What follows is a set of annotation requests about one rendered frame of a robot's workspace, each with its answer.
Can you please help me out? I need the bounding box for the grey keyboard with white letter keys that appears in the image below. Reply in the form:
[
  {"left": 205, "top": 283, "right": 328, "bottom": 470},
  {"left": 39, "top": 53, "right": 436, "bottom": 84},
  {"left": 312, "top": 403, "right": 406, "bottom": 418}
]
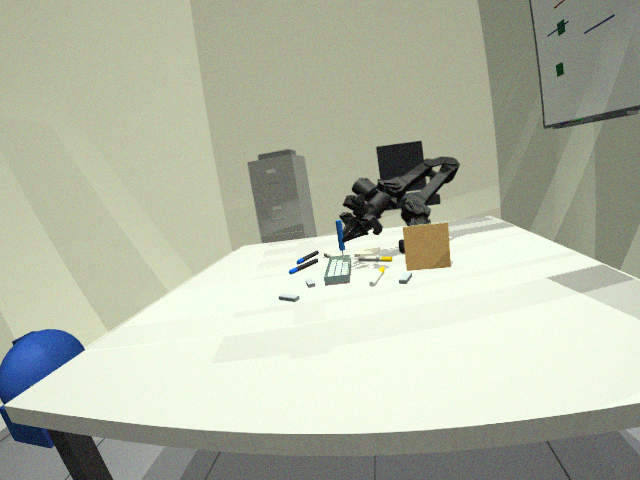
[{"left": 324, "top": 254, "right": 351, "bottom": 286}]

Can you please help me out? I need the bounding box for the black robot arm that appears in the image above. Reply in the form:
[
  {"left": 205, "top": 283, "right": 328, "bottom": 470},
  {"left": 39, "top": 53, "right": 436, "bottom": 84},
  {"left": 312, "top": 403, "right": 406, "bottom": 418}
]
[{"left": 343, "top": 156, "right": 460, "bottom": 226}]

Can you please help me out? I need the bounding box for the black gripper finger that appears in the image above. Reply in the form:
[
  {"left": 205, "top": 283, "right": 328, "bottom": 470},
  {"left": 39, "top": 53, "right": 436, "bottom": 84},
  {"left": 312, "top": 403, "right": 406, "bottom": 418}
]
[
  {"left": 342, "top": 219, "right": 369, "bottom": 242},
  {"left": 343, "top": 218, "right": 353, "bottom": 236}
]

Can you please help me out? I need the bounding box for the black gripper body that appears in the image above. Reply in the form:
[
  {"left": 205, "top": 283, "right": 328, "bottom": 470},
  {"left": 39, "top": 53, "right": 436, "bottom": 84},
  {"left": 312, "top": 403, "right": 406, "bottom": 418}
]
[{"left": 339, "top": 200, "right": 382, "bottom": 235}]

